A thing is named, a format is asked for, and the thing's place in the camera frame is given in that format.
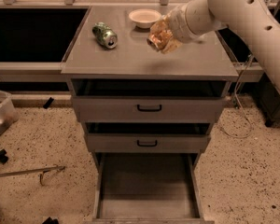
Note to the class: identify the middle grey drawer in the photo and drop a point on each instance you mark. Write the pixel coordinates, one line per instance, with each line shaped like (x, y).
(147, 137)

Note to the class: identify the orange soda can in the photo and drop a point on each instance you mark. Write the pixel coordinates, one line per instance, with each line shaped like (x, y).
(159, 36)

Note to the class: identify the dark cabinet at right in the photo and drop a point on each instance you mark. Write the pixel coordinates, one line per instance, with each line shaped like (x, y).
(267, 99)

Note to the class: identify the top grey drawer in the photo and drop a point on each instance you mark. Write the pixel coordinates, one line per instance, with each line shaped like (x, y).
(135, 100)

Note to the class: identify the green soda can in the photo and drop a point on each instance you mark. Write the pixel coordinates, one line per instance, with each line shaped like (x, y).
(105, 35)

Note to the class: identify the black floor clamp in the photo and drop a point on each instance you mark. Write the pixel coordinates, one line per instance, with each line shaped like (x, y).
(3, 156)

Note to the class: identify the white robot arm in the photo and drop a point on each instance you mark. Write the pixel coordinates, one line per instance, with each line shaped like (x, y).
(251, 20)

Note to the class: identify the white bowl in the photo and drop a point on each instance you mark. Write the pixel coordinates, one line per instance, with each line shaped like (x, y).
(144, 18)

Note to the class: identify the clear plastic bin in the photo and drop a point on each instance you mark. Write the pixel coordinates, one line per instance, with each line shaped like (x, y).
(8, 113)

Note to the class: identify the grey drawer cabinet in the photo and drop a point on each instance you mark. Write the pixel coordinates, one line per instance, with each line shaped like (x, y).
(132, 58)

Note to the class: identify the bottom grey drawer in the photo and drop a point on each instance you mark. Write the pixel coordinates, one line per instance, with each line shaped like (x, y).
(147, 189)

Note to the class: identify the metal grabber stick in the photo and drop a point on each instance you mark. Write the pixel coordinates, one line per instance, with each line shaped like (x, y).
(42, 171)

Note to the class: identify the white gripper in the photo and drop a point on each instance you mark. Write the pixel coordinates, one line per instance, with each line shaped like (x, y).
(178, 24)

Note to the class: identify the grey drawer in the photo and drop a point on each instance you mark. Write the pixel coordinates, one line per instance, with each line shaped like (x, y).
(135, 100)
(147, 137)
(147, 189)

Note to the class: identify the small black block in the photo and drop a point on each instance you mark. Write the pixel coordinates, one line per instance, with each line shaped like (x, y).
(48, 103)

